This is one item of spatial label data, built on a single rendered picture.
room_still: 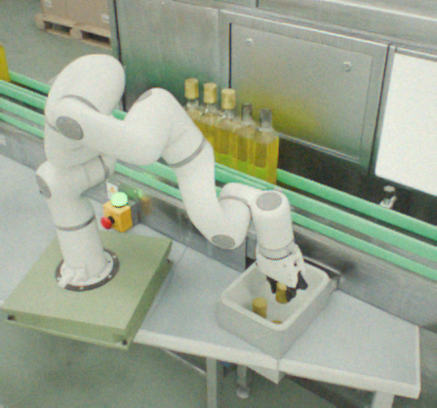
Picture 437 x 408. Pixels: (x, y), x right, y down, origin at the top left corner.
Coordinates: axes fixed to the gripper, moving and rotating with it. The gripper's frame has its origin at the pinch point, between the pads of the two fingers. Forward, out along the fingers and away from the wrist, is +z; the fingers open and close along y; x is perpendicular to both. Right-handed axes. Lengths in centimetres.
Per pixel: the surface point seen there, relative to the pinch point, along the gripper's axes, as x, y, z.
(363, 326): -7.1, -16.3, 11.8
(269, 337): 11.5, -4.1, 1.0
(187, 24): -45, 60, -29
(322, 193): -27.2, 6.2, -3.1
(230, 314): 11.8, 6.3, 0.5
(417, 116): -42.5, -10.7, -22.6
